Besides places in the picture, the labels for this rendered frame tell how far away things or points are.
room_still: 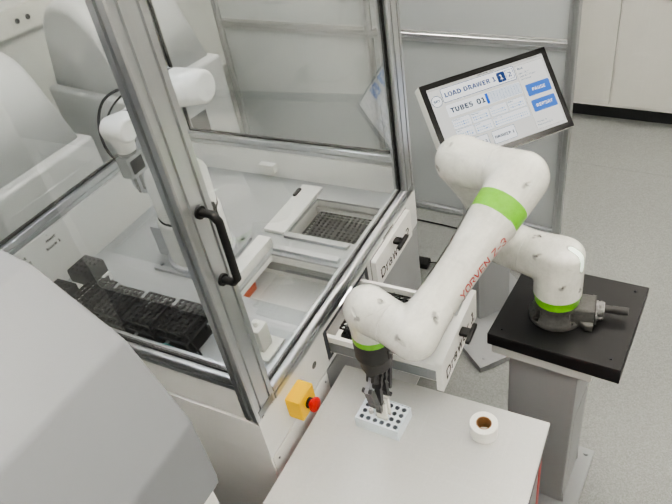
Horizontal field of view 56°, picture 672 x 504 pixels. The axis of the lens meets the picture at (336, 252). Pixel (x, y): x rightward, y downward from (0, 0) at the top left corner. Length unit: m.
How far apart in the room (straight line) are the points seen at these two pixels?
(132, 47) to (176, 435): 0.57
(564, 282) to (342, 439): 0.71
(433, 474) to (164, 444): 0.92
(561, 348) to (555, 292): 0.16
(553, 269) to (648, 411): 1.16
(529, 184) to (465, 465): 0.69
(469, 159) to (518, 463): 0.73
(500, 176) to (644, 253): 2.12
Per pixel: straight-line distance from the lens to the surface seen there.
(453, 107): 2.30
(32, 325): 0.79
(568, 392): 1.99
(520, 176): 1.40
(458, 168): 1.48
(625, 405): 2.77
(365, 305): 1.34
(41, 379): 0.77
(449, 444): 1.67
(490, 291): 2.88
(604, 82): 4.47
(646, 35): 4.31
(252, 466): 1.77
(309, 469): 1.67
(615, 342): 1.86
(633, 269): 3.36
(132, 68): 1.03
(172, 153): 1.11
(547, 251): 1.75
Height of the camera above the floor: 2.15
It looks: 38 degrees down
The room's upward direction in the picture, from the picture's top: 11 degrees counter-clockwise
